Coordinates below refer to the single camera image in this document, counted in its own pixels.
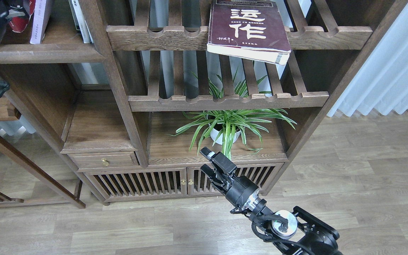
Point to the dark red thick book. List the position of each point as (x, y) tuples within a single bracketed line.
[(250, 29)]

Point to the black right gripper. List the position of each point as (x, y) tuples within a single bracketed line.
[(240, 191)]

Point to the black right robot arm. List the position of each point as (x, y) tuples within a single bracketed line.
[(293, 233)]

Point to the brass drawer knob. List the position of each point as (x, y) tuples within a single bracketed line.
[(105, 162)]

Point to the white upright books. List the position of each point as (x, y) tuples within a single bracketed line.
[(80, 22)]

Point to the white pleated curtain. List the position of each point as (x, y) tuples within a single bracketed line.
[(382, 82)]

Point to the green spider plant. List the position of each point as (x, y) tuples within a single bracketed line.
[(242, 119)]

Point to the white plant pot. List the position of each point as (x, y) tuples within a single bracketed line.
[(218, 135)]

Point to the dark wooden bookshelf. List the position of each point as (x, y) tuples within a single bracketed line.
[(121, 97)]

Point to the red paperback book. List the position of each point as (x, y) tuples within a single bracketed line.
[(21, 19)]

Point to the white lavender paperback book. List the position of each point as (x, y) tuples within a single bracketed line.
[(41, 16)]

